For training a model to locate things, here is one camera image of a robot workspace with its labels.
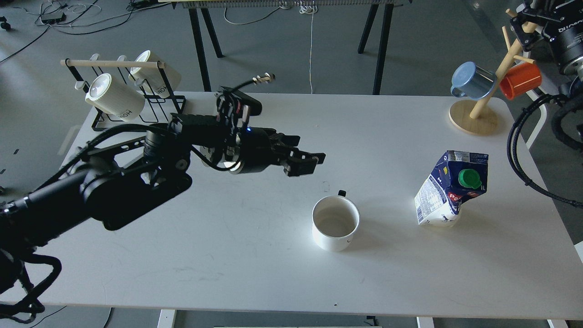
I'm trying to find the blue milk carton green cap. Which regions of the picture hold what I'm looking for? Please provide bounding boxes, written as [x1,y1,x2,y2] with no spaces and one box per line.
[414,150,489,227]

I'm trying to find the white smiley face mug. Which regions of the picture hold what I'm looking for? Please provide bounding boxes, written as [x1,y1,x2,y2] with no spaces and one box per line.
[312,190,361,252]

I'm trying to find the white ribbed mug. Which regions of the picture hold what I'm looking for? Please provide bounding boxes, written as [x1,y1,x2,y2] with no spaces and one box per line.
[128,64,182,99]
[85,73,146,121]

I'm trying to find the white ribbed mug front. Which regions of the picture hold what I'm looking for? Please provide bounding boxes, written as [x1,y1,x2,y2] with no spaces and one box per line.
[85,73,146,121]

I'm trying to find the white hanging cable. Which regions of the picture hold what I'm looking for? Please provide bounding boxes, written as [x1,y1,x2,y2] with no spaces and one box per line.
[223,4,319,94]

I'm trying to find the orange mug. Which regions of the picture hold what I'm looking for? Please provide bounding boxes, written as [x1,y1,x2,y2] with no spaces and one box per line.
[499,62,542,100]

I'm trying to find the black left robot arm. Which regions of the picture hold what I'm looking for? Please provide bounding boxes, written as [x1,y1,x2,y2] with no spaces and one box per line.
[0,87,326,324]

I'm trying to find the wooden mug tree stand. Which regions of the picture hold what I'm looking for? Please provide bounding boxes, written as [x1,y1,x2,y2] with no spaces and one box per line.
[449,26,536,136]

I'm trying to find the black cable bundle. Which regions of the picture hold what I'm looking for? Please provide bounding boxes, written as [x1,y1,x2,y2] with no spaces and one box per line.
[506,93,583,209]

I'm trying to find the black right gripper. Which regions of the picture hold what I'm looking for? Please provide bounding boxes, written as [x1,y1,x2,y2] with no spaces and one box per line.
[511,0,583,76]

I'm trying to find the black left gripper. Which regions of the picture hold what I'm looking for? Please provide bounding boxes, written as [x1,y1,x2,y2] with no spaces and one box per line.
[200,87,326,177]

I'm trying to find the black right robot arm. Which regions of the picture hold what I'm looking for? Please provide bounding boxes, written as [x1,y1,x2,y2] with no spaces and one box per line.
[511,0,583,152]

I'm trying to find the black trestle table legs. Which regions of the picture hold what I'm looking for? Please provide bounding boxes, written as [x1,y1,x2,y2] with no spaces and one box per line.
[185,0,396,95]

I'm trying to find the white ribbed mug rear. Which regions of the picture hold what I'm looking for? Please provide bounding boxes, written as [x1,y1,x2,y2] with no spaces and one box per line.
[128,64,182,99]

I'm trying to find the black wire mug rack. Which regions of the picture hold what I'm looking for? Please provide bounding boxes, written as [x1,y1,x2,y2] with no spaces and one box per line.
[60,51,187,132]

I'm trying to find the blue metallic mug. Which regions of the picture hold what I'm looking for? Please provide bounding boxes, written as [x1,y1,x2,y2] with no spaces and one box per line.
[450,61,498,101]

